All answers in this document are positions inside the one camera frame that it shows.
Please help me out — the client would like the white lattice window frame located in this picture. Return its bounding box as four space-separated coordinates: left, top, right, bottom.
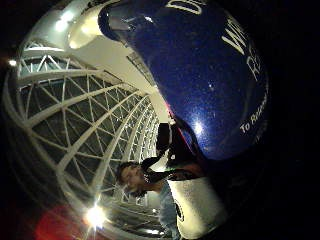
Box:
3 39 162 214

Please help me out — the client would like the the person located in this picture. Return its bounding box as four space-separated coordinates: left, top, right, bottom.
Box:
115 122 205 240

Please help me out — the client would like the bright round spot lamp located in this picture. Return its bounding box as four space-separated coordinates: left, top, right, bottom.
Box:
83 203 108 231

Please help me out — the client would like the blue glossy packet white print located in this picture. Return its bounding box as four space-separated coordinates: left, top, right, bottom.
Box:
97 0 270 162

